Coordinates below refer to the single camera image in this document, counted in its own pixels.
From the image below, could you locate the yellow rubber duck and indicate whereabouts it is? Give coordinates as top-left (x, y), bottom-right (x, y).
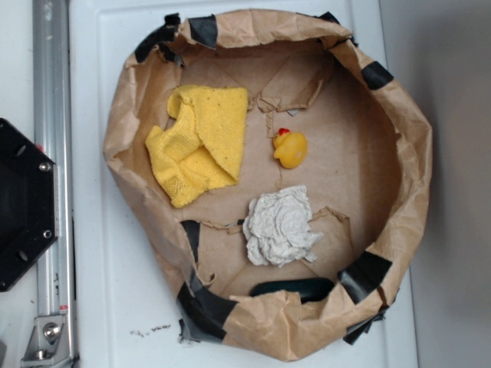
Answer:
top-left (272, 128), bottom-right (308, 169)

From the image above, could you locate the yellow microfiber cloth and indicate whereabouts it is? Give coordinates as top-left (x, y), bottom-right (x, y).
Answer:
top-left (145, 85), bottom-right (248, 208)

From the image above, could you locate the crumpled white paper towel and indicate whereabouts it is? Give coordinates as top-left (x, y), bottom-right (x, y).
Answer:
top-left (242, 185), bottom-right (324, 268)

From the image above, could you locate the brown paper bag bin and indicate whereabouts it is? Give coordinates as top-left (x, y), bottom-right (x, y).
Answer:
top-left (104, 9), bottom-right (432, 361)

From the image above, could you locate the dark green oblong object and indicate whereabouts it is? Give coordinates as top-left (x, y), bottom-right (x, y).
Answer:
top-left (250, 278), bottom-right (334, 304)

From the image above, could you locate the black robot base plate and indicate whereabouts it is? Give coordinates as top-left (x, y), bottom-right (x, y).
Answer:
top-left (1, 119), bottom-right (58, 292)

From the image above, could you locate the aluminium extrusion rail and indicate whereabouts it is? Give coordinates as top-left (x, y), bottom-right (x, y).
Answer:
top-left (32, 1), bottom-right (80, 367)

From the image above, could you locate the metal corner bracket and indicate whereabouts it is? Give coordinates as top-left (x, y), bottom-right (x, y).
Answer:
top-left (20, 314), bottom-right (71, 367)

